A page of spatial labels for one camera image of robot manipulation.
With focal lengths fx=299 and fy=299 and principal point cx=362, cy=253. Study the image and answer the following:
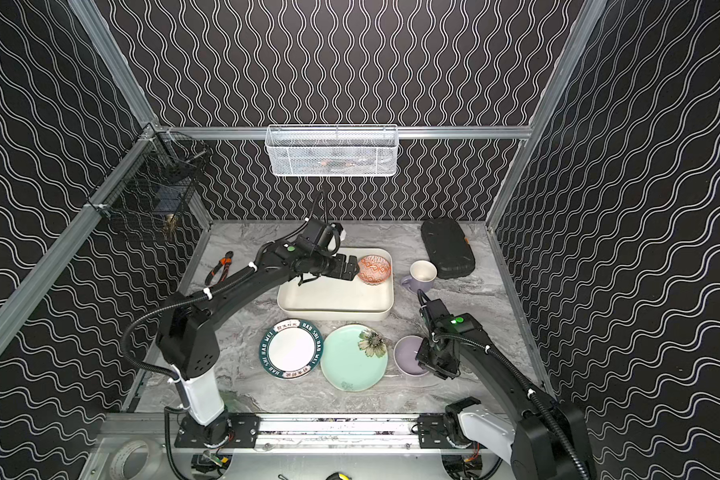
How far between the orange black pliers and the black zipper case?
0.73 m

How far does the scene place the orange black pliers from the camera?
1048 millimetres

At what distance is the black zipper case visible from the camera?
1.02m
